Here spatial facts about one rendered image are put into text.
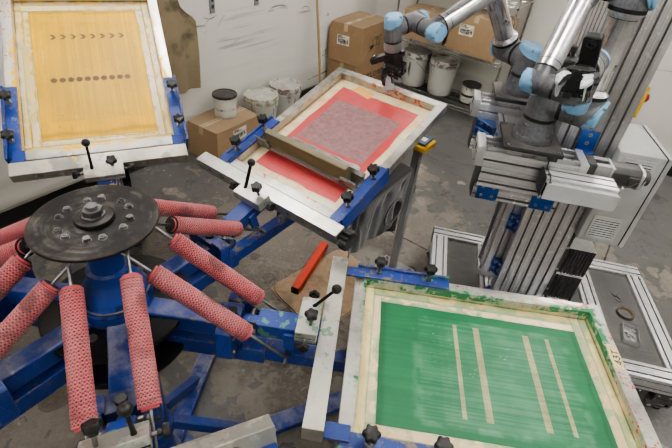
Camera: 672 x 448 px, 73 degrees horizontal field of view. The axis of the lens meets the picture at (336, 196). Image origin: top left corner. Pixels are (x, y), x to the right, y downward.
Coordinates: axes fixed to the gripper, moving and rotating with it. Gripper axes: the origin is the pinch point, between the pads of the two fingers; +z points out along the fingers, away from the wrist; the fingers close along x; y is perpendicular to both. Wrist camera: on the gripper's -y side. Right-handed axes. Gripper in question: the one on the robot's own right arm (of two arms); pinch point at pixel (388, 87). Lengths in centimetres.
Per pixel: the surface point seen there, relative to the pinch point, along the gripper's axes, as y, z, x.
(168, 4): -194, 14, 22
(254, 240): 2, 10, -94
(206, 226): 8, -22, -112
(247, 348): 34, -1, -128
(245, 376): -5, 98, -120
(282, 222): 2, 14, -80
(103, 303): 5, -22, -145
